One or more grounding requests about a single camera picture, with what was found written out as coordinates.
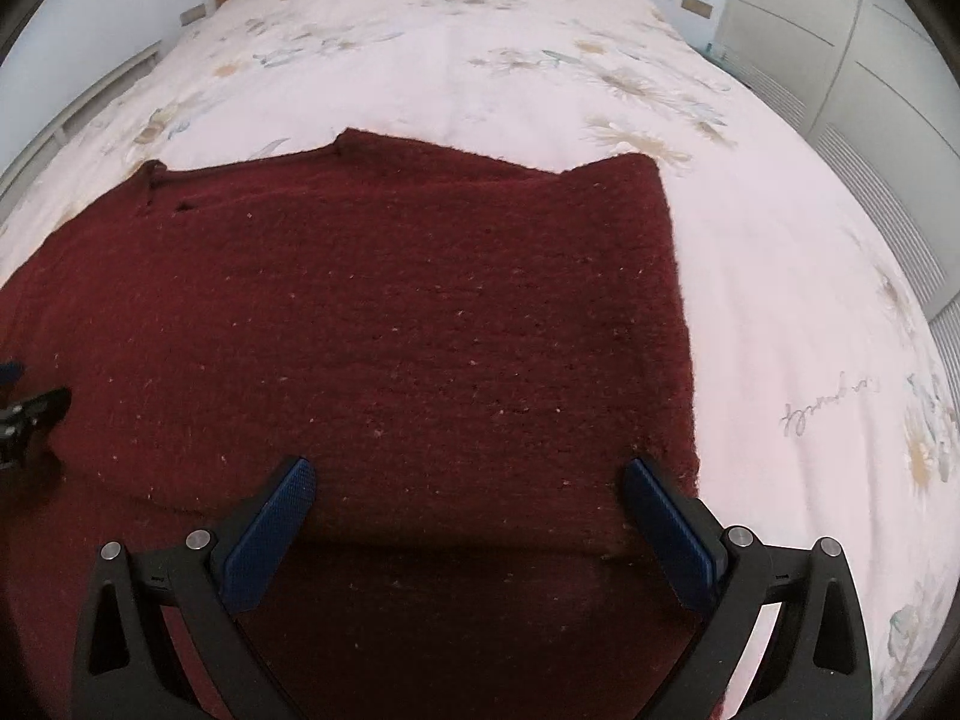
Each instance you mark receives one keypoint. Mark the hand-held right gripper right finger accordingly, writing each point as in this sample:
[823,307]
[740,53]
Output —
[673,532]

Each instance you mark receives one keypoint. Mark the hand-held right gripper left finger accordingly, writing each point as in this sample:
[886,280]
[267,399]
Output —
[264,540]

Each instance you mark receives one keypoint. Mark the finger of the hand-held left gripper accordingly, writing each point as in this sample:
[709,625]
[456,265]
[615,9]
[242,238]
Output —
[9,373]
[34,412]

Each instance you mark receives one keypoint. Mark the dark red knitted sweater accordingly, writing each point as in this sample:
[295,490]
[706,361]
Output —
[375,315]

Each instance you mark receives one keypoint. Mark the bed with floral duvet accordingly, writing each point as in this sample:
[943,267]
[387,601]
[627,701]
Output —
[525,90]

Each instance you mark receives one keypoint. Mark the white wardrobe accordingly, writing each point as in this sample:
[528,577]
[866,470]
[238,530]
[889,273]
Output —
[862,52]

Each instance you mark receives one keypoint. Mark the wall socket plate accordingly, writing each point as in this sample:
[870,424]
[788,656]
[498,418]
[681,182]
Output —
[697,5]
[193,13]

